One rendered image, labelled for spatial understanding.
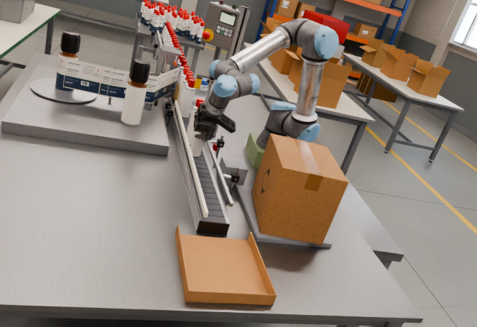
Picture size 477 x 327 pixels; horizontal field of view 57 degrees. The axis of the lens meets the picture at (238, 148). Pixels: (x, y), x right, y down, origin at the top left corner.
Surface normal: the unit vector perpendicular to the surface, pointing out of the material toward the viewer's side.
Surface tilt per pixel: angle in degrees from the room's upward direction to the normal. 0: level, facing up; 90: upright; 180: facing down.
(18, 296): 0
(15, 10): 95
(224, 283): 0
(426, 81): 91
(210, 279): 0
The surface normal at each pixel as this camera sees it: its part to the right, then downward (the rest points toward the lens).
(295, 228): 0.07, 0.41
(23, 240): 0.27, -0.88
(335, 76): 0.21, 0.60
